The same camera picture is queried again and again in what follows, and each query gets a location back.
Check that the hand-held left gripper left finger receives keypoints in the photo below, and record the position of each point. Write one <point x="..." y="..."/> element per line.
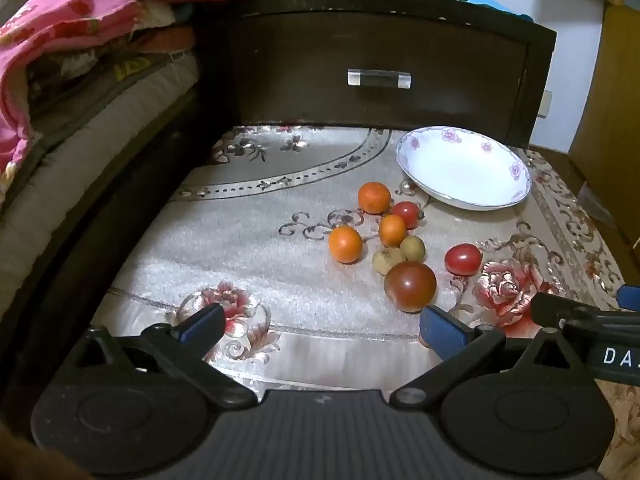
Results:
<point x="205" y="322"/>

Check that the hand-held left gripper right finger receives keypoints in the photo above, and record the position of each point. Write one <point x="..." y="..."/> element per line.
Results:
<point x="440" y="331"/>

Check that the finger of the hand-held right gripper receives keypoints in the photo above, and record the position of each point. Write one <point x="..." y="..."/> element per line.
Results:
<point x="631" y="297"/>
<point x="575" y="310"/>

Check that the large dark red tomato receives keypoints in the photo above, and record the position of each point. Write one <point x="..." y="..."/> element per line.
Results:
<point x="410" y="287"/>

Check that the beige longan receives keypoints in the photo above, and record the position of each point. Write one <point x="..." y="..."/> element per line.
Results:
<point x="414" y="249"/>
<point x="386" y="261"/>

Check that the orange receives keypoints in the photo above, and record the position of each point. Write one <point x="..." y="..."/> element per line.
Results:
<point x="374" y="197"/>
<point x="345" y="244"/>
<point x="392" y="230"/>

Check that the small red tomato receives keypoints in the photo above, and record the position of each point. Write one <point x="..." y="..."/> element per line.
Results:
<point x="406" y="214"/>

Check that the white floral plate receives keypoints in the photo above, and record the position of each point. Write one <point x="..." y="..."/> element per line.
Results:
<point x="460" y="170"/>

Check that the floral embroidered tablecloth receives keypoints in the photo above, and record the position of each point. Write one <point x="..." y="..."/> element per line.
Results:
<point x="225" y="260"/>

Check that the grey mattress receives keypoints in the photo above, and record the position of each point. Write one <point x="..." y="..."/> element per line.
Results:
<point x="75" y="150"/>

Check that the dark wooden drawer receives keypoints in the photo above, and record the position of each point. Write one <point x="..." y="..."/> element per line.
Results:
<point x="300" y="90"/>

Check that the patterned folded quilt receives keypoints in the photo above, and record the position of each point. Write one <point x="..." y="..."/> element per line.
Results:
<point x="125" y="65"/>

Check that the dark wooden nightstand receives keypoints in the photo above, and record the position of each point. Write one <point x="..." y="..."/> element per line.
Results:
<point x="300" y="2"/>

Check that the pink floral blanket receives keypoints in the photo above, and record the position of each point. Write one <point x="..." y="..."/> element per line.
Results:
<point x="50" y="25"/>

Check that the dark wooden bed frame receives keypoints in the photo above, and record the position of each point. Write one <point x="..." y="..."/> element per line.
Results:
<point x="100" y="220"/>

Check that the wall socket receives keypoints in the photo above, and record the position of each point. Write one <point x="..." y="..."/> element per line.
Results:
<point x="545" y="105"/>

